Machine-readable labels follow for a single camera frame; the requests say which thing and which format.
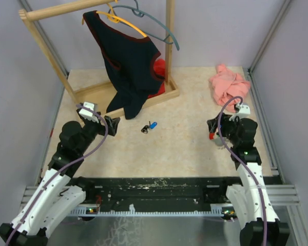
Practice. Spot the pink cloth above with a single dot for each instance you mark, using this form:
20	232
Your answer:
227	84

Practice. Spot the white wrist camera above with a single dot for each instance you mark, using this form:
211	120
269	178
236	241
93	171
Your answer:
242	110
87	112

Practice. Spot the blue tag key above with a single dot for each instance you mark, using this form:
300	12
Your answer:
152	125

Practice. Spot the wooden clothes rack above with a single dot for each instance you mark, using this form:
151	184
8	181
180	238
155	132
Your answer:
102	93

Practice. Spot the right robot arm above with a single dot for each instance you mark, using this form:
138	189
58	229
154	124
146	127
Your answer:
259	223

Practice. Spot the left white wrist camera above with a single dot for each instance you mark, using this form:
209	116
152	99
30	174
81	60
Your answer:
87	112

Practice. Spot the red cloth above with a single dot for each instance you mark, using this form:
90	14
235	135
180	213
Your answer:
159	68

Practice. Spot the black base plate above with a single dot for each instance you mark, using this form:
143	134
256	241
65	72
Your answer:
181	194

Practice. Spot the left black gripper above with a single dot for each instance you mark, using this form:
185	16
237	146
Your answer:
113	123

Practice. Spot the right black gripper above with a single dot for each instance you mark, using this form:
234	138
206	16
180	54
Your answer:
225	121

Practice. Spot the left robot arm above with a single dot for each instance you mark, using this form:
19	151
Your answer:
57	195

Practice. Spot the grey-blue hanger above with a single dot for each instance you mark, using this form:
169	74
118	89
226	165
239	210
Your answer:
150	25

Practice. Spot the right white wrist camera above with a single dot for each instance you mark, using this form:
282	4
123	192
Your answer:
242	110

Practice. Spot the dark navy tank top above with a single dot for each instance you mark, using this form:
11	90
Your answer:
129	64

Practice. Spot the yellow hanger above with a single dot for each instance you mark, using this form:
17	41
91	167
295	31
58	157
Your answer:
123	21

